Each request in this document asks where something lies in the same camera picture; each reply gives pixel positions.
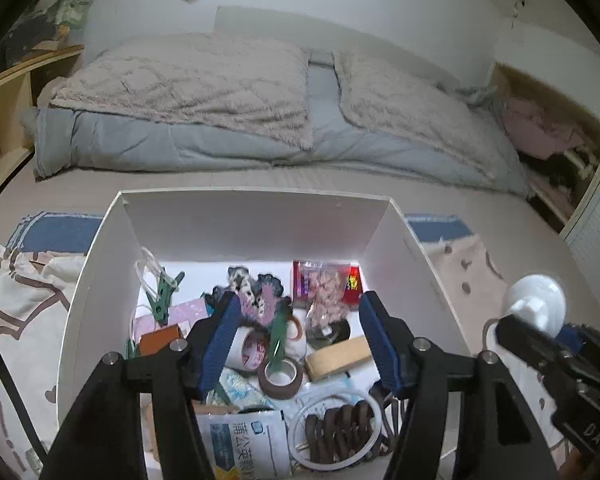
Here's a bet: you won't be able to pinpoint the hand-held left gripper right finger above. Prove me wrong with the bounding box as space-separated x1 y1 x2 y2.
357 290 563 480

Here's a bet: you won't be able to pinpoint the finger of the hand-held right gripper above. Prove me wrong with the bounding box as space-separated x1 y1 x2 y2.
560 324 600 362
495 316 581 386

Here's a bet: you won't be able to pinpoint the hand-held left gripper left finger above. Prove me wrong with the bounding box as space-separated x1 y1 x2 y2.
40 290 243 480

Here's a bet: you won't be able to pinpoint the white translucent round cap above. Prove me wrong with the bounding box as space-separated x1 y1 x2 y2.
502 274 567 338

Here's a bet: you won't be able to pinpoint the green clip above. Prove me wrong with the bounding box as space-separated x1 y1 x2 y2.
267 305 293 373
145 271 186 326

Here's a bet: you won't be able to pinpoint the zip bag of pink figurines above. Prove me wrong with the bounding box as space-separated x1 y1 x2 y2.
305 265 355 331

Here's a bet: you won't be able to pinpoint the white storage box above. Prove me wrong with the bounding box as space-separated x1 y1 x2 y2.
56 190 473 480

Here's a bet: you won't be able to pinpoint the white printed tape roll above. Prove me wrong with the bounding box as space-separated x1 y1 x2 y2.
227 327 271 371

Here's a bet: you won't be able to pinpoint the black round disc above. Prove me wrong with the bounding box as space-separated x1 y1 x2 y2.
307 320 351 348

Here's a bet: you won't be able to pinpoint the beige tape roll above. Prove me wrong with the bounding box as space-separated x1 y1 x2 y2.
305 336 373 380

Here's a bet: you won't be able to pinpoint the pink notepaper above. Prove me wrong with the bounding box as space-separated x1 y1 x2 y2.
135 300 213 336

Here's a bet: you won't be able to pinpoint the floral green packet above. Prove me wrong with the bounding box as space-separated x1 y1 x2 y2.
215 367 276 411

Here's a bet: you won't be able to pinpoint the brown leather card holder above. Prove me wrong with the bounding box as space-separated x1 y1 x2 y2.
140 325 182 358

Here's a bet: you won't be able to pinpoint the character acrylic stand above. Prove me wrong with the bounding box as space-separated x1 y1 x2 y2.
227 266 291 331

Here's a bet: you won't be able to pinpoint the brown tape roll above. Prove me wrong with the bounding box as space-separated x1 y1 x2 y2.
257 357 305 401

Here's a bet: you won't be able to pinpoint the plain white tape roll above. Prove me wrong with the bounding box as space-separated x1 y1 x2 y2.
285 310 308 356

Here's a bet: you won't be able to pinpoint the white blue printed packet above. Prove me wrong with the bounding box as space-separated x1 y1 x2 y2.
197 410 293 480

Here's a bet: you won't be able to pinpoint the red snack packet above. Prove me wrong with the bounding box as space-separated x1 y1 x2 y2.
292 260 363 306

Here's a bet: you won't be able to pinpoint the bear print blanket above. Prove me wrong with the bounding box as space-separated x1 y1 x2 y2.
0 212 600 480

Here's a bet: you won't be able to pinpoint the pink clothes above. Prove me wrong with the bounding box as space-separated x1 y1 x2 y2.
500 97 588 161

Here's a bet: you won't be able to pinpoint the right grey pillow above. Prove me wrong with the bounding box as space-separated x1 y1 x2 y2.
332 50 528 196

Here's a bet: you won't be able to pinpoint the wooden closet niche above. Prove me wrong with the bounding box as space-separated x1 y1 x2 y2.
490 62 600 233

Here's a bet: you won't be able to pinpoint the left beige pillow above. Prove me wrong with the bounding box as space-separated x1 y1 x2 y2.
47 32 316 151

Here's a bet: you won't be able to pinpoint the white headboard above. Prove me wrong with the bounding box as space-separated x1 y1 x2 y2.
215 5 496 88

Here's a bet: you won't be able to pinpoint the wooden shelf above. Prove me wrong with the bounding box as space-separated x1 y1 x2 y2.
0 44 86 211

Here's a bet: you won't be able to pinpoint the artificial flowers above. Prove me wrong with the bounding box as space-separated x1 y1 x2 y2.
55 0 91 41

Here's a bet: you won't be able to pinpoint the black bag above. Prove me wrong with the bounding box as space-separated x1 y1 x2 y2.
2 7 63 63

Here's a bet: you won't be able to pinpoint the brown spiral hair tie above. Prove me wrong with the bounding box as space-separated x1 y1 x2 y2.
305 402 381 463

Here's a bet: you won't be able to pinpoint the white cord loop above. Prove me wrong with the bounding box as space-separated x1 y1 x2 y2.
135 259 163 291

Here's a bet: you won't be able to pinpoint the white ring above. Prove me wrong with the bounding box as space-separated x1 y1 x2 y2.
287 392 385 471

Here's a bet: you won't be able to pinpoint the black cable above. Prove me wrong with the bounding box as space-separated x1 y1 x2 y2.
0 316 48 463

